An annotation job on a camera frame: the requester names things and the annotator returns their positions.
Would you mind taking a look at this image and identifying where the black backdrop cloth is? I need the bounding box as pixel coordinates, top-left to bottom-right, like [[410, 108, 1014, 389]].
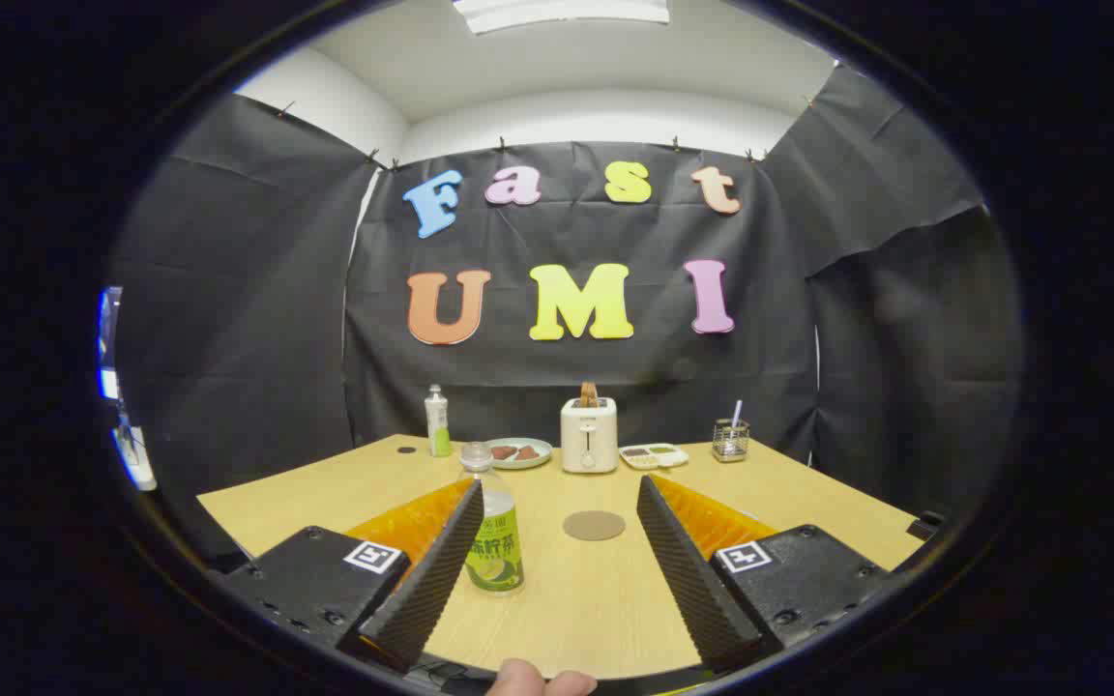
[[107, 66, 1022, 528]]

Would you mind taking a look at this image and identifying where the green label juice bottle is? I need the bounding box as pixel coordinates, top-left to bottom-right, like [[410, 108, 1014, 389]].
[[458, 442, 525, 595]]

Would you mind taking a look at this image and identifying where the small white green bottle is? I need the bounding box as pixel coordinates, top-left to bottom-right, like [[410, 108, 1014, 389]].
[[425, 384, 453, 458]]

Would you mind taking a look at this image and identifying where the wooden table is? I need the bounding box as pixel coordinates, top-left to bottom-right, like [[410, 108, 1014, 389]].
[[197, 434, 925, 680]]

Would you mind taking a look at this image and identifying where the ceiling light panel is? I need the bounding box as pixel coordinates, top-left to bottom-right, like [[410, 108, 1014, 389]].
[[452, 0, 671, 36]]

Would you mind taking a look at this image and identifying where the wire mesh holder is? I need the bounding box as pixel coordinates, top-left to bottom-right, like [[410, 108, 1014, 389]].
[[713, 419, 750, 463]]

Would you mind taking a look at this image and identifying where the pale green plate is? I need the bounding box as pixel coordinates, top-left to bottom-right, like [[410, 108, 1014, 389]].
[[484, 438, 554, 471]]

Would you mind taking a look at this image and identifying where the white divided tray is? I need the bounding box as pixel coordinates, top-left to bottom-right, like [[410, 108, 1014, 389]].
[[619, 443, 689, 471]]

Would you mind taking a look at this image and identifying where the round brown coaster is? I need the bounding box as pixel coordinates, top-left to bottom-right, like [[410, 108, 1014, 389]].
[[563, 510, 627, 542]]

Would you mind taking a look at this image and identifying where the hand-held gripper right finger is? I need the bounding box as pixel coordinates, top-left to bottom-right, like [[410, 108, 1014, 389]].
[[636, 474, 906, 673]]

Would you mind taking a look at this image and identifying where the cream toaster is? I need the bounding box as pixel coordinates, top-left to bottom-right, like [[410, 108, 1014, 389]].
[[560, 396, 619, 475]]

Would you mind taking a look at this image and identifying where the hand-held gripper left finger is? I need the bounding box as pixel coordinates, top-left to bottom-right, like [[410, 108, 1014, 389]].
[[219, 477, 486, 675]]

